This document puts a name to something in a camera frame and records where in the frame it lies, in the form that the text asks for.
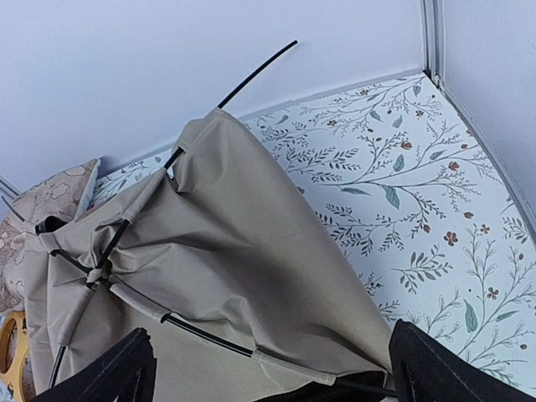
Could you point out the beige patterned pet pillow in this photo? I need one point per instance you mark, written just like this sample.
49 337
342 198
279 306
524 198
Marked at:
66 196

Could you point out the yellow double bowl holder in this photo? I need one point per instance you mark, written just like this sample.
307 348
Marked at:
14 353

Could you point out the aluminium frame post right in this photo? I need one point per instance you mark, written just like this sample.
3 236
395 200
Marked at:
434 40

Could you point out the beige pet tent fabric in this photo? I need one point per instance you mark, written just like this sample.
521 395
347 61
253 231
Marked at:
234 234

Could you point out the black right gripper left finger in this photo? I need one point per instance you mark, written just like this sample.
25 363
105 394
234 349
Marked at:
125 372

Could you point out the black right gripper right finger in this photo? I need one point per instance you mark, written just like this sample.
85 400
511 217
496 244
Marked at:
424 370

